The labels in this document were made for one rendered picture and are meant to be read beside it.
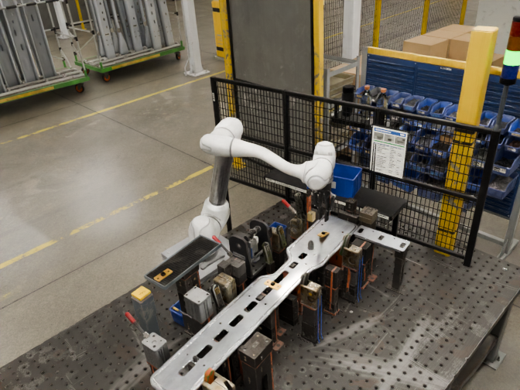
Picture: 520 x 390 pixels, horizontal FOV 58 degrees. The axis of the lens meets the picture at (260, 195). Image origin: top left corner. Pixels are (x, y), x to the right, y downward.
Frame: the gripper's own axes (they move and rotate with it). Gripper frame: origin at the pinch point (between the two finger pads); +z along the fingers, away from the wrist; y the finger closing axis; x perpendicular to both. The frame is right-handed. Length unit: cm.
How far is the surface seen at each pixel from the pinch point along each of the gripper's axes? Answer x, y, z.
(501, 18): 644, -64, 25
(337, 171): 51, -20, 4
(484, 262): 63, 72, 44
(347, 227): 13.7, 7.2, 14.1
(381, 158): 55, 7, -11
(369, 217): 23.6, 15.6, 10.0
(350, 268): -7.9, 21.3, 21.1
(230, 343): -85, 6, 14
